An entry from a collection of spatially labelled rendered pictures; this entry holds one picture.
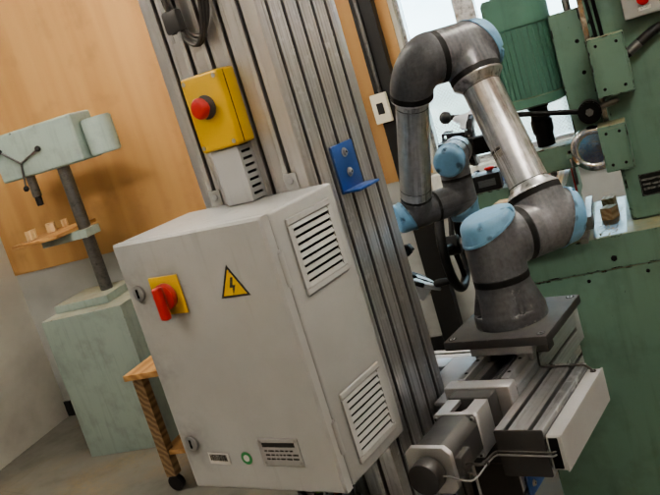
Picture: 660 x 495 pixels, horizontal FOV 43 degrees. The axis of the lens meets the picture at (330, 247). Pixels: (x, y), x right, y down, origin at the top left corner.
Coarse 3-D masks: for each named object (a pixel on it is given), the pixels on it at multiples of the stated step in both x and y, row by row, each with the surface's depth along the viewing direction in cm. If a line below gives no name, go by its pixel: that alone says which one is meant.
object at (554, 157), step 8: (560, 144) 236; (568, 144) 234; (544, 152) 236; (552, 152) 235; (560, 152) 235; (544, 160) 237; (552, 160) 236; (560, 160) 235; (568, 160) 235; (552, 168) 237; (560, 168) 236; (568, 168) 235
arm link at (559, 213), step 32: (448, 32) 178; (480, 32) 179; (448, 64) 177; (480, 64) 177; (480, 96) 177; (480, 128) 180; (512, 128) 175; (512, 160) 174; (512, 192) 175; (544, 192) 171; (576, 192) 173; (544, 224) 169; (576, 224) 171
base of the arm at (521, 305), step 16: (528, 272) 170; (480, 288) 170; (496, 288) 168; (512, 288) 167; (528, 288) 169; (480, 304) 171; (496, 304) 168; (512, 304) 167; (528, 304) 168; (544, 304) 170; (480, 320) 171; (496, 320) 168; (512, 320) 167; (528, 320) 167
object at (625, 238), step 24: (600, 216) 241; (624, 216) 233; (600, 240) 220; (624, 240) 218; (648, 240) 216; (528, 264) 227; (552, 264) 225; (576, 264) 223; (600, 264) 221; (624, 264) 220
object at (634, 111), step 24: (600, 0) 214; (624, 24) 214; (648, 24) 212; (648, 48) 214; (648, 72) 215; (624, 96) 218; (648, 96) 217; (648, 120) 218; (648, 144) 220; (648, 168) 222; (648, 216) 225
